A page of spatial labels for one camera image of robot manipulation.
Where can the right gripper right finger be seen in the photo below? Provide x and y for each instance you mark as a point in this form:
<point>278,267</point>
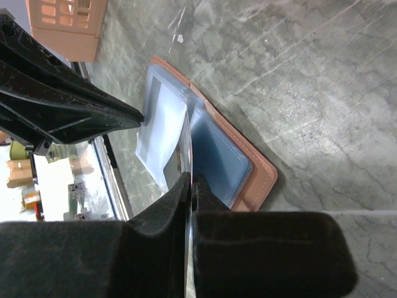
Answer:
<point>267,254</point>

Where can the peach file organizer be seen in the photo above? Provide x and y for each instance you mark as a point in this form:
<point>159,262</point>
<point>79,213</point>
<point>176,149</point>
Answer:
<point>69,27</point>

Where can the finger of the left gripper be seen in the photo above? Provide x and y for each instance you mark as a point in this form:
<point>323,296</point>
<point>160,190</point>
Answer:
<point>44,100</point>

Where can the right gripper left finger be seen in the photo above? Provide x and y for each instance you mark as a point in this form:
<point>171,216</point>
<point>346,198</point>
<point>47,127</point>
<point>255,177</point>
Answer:
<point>141,257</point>

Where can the aluminium rail frame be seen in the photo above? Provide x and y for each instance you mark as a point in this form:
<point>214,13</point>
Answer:
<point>95,191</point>

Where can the brown leather card holder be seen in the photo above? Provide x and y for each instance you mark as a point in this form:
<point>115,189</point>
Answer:
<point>184,131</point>

